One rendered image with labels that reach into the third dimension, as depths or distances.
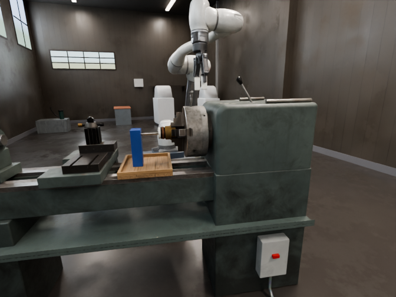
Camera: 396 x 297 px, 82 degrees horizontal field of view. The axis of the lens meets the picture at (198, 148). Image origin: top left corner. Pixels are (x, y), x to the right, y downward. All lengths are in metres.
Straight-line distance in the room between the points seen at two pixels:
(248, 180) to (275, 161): 0.19
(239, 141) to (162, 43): 10.12
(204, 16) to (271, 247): 1.34
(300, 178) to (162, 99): 7.52
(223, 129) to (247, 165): 0.26
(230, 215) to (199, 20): 1.07
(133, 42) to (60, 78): 3.29
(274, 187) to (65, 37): 10.43
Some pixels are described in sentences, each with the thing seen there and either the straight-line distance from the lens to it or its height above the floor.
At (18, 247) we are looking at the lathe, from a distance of 1.62.
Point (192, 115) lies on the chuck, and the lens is 1.30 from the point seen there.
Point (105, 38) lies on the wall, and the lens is 11.02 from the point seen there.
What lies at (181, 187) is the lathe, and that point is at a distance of 1.35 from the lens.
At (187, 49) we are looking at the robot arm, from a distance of 1.53.
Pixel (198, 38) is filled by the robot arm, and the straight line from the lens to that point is 1.24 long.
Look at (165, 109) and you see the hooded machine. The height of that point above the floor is 0.61.
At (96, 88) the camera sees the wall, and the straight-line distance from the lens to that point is 10.85.
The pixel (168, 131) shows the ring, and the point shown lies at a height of 1.09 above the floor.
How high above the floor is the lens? 1.34
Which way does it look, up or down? 15 degrees down
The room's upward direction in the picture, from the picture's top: 1 degrees counter-clockwise
